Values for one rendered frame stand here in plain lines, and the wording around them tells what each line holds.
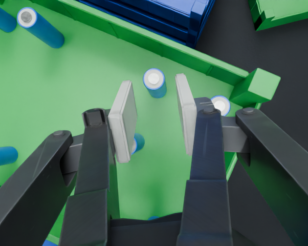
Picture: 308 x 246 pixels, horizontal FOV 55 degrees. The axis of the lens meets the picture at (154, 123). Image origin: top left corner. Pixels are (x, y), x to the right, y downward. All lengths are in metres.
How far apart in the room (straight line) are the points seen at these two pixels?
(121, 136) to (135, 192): 0.16
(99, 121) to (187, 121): 0.05
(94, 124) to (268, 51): 0.64
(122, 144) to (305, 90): 0.65
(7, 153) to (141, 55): 0.17
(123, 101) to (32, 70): 0.18
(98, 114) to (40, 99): 0.19
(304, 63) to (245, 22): 0.17
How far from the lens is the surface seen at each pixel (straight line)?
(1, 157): 0.32
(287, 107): 0.76
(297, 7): 0.81
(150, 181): 0.31
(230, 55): 0.74
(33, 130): 0.34
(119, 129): 0.16
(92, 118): 0.15
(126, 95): 0.19
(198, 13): 0.50
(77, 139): 0.16
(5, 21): 0.35
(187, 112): 0.16
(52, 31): 0.31
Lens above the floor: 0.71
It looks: 86 degrees down
